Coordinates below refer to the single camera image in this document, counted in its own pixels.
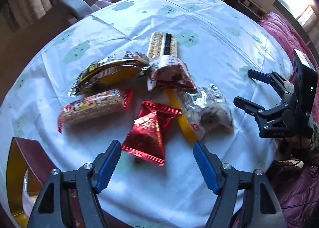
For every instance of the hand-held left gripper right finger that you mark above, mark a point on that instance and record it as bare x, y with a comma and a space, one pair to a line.
206, 168

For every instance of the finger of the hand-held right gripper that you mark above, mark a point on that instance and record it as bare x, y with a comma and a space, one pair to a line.
259, 75
249, 106

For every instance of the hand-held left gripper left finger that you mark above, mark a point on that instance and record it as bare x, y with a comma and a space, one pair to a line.
107, 168

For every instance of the orange-edged cake packet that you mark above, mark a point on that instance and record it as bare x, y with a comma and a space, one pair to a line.
211, 111

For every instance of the small shiny red packet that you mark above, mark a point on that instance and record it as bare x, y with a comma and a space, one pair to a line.
149, 130

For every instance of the red rice cracker packet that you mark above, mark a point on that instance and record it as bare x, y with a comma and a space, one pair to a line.
94, 107

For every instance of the white and red leaf-print packet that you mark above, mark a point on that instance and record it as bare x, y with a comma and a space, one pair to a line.
172, 73

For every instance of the black and yellow snack packet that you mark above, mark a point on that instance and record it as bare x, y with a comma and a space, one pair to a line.
107, 73

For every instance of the clear sesame bar packet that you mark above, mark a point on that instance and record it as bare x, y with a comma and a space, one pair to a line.
162, 43

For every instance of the person's right hand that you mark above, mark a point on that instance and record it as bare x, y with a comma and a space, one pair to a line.
299, 148

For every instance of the pink blanket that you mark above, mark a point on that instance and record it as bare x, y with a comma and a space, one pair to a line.
279, 31

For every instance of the side window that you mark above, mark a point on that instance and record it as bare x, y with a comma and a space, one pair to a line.
294, 1

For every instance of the person's purple clothing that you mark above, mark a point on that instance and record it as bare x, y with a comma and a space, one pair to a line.
299, 188

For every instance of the white cloud-print tablecloth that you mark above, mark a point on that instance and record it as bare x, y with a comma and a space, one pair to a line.
174, 18

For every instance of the pink cloth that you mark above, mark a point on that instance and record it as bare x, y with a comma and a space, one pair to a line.
104, 2

